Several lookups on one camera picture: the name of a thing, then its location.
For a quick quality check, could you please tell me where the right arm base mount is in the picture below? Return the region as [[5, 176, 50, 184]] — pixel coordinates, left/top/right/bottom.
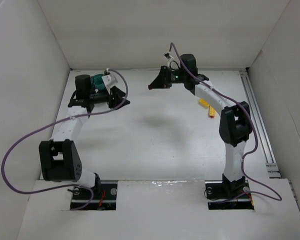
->
[[204, 180, 255, 211]]

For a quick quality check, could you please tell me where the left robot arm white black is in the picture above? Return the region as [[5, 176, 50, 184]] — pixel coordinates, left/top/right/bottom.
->
[[38, 70, 130, 190]]

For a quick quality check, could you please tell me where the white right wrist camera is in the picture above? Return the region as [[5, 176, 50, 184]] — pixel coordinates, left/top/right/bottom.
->
[[163, 51, 175, 68]]

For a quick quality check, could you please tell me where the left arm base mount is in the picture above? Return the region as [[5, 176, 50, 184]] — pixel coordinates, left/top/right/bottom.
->
[[67, 180, 118, 211]]

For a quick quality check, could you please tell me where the teal divided round container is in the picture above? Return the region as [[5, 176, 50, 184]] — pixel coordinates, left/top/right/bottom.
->
[[90, 73, 107, 91]]

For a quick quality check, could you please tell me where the yellow long lego plate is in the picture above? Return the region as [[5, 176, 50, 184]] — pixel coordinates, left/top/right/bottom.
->
[[208, 106, 217, 118]]

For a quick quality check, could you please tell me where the aluminium side rail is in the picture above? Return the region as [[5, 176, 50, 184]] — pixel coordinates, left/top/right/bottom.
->
[[239, 70, 282, 179]]

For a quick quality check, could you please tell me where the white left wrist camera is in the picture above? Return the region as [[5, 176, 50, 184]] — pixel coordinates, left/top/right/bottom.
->
[[102, 69, 118, 92]]

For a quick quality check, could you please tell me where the yellow lego brick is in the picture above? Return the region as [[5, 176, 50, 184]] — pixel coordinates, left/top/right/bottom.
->
[[198, 98, 210, 108]]

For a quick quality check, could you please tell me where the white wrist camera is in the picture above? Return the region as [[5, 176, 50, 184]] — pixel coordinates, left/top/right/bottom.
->
[[163, 51, 175, 68], [102, 69, 118, 92]]

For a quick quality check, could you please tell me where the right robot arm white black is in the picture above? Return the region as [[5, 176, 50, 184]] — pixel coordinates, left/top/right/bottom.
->
[[148, 53, 252, 198]]

